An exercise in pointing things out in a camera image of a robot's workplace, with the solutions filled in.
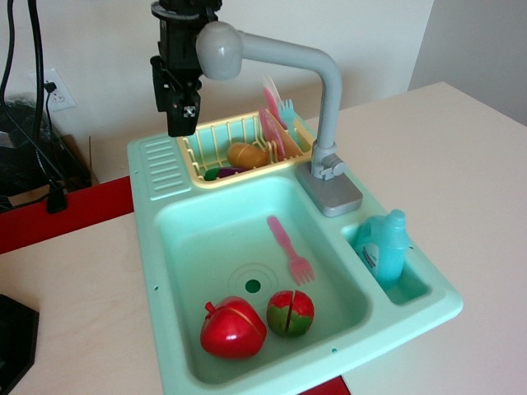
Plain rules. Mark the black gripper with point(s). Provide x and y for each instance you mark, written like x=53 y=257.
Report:
x=176 y=70

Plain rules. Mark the grey toy faucet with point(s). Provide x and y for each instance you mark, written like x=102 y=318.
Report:
x=221 y=49

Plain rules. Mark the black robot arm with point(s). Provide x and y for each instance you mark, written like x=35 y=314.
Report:
x=185 y=6

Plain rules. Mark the yellow dish rack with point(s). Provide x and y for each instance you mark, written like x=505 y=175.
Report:
x=207 y=147

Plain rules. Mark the purple toy eggplant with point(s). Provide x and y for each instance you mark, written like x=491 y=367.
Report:
x=222 y=172

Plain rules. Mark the pink toy plate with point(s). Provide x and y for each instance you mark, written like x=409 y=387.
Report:
x=271 y=132

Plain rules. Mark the blue toy fork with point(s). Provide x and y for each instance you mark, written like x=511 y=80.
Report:
x=287 y=114

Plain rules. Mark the black clamp on table edge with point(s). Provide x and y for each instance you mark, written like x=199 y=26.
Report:
x=56 y=199

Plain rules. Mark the mint green toy sink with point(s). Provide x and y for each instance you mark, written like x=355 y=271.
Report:
x=202 y=245

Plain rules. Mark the pink toy fork in basin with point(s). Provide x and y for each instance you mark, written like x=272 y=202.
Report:
x=299 y=267

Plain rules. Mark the red toy apple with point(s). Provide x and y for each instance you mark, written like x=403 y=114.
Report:
x=232 y=329

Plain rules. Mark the red toy strawberry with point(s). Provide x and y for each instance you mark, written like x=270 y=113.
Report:
x=290 y=313

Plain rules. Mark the blue toy detergent bottle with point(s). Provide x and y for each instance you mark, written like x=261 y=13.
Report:
x=381 y=244

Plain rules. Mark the black block at left edge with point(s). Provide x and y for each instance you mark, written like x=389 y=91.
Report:
x=19 y=332

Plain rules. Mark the white wall outlet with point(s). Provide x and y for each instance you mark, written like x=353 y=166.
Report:
x=56 y=96

